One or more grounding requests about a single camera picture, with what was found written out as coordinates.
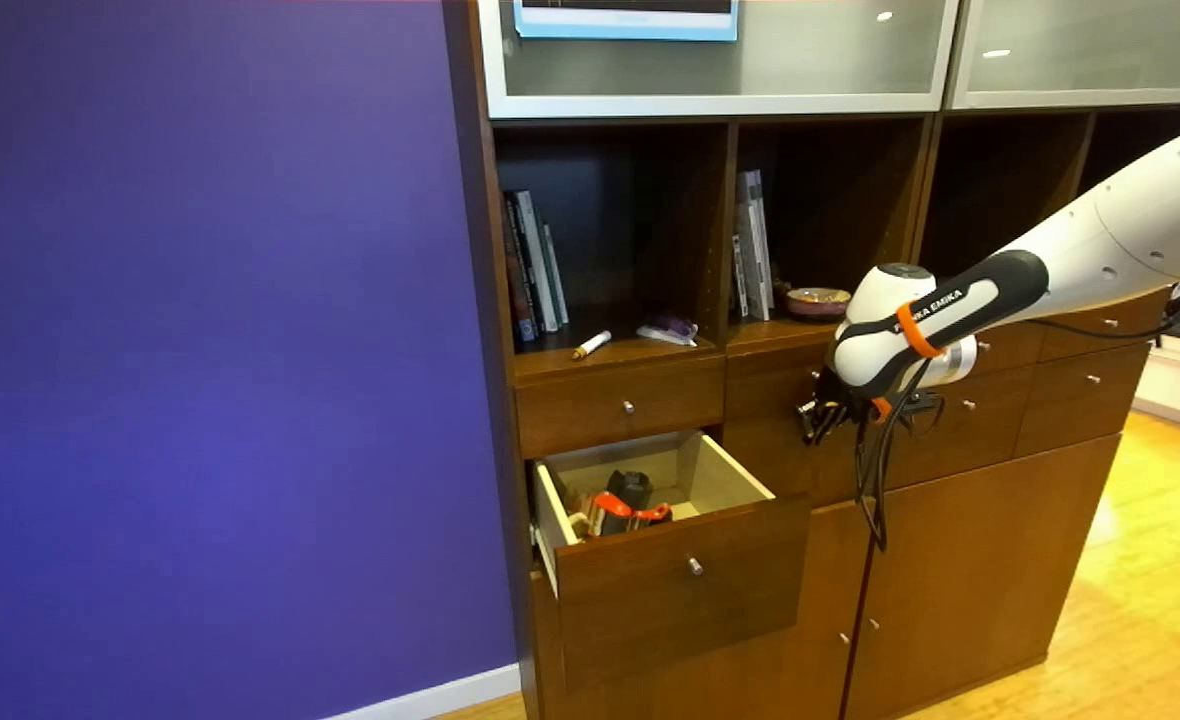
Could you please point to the blue framed board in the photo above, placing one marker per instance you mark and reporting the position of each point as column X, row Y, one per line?
column 622, row 22

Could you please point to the wide frosted glass door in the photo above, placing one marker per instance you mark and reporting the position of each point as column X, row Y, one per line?
column 829, row 53

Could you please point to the white baseboard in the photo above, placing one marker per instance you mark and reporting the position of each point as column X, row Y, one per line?
column 431, row 697

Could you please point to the small brown bowl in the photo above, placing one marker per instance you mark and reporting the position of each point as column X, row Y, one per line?
column 816, row 302

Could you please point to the black orange tool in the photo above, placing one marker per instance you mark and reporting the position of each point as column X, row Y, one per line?
column 631, row 504

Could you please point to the small purple white item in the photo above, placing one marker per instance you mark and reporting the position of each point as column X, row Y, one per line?
column 669, row 334

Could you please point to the tall white book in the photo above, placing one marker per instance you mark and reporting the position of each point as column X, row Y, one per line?
column 759, row 241

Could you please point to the brown wooden shelving cabinet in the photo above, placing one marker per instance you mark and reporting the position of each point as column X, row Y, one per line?
column 703, row 225

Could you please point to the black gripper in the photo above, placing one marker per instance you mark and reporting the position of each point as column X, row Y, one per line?
column 913, row 404

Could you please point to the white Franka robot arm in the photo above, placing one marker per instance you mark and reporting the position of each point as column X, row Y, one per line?
column 1120, row 241

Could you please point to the grey book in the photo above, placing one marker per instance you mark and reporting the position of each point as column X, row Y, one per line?
column 540, row 263

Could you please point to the white marker pen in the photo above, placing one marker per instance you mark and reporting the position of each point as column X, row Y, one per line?
column 593, row 343

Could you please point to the dark book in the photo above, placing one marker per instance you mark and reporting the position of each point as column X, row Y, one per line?
column 518, row 292

